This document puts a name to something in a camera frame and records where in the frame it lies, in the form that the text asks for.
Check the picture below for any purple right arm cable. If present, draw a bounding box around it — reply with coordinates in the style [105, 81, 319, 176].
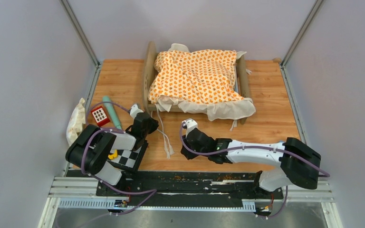
[180, 121, 331, 215]

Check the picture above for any yellow duck print blanket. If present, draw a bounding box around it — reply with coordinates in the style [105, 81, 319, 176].
[147, 44, 258, 123]

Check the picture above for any white duck pillow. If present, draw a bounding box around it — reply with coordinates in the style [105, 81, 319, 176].
[66, 98, 86, 146]

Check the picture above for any wooden pet bed frame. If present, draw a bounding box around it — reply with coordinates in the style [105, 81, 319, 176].
[140, 43, 252, 123]

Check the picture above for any red window toy block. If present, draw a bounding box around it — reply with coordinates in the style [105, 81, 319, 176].
[90, 106, 110, 127]

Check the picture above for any black white checkerboard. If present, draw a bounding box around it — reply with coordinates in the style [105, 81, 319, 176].
[107, 141, 148, 173]

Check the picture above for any teal cylinder toy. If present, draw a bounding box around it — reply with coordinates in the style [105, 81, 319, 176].
[102, 96, 122, 129]

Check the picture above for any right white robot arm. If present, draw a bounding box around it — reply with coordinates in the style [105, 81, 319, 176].
[179, 119, 328, 199]

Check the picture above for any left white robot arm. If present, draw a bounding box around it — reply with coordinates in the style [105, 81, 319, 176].
[65, 105, 159, 196]

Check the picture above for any yellow plastic block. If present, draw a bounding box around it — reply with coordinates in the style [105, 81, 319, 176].
[108, 150, 118, 160]

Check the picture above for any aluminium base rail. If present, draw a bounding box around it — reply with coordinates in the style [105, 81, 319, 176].
[48, 170, 335, 212]

